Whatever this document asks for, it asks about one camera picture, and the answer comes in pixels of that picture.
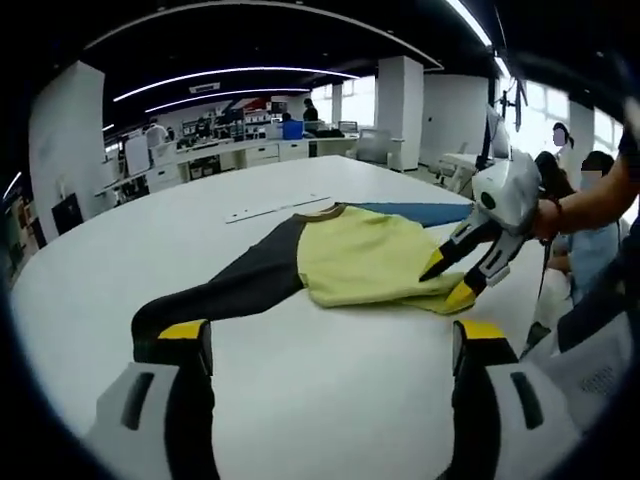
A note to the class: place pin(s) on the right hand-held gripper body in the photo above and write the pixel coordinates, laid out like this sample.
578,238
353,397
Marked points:
510,192

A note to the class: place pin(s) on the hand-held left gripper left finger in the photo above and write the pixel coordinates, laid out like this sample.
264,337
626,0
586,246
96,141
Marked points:
150,400

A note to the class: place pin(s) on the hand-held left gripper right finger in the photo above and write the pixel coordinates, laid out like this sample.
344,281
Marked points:
510,410

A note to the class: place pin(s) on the yellow-green garment with dark sleeves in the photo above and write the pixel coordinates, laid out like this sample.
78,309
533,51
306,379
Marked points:
360,255

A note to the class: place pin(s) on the person's right hand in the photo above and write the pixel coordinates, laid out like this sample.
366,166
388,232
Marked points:
547,220

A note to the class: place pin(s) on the person's dark clothing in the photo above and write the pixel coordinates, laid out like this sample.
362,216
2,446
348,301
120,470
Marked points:
595,340

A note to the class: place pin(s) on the grey office chair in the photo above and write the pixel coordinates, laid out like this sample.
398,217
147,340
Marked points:
380,149

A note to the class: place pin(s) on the long ceiling light strip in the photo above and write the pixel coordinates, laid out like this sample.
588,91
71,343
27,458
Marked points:
475,30

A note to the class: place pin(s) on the black box by pillar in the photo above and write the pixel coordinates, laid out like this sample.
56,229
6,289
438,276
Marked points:
67,212

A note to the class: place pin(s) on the white upright board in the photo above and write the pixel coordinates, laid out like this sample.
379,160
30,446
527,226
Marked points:
137,155

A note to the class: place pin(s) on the long white counter with drawers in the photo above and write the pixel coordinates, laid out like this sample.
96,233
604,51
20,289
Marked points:
225,157

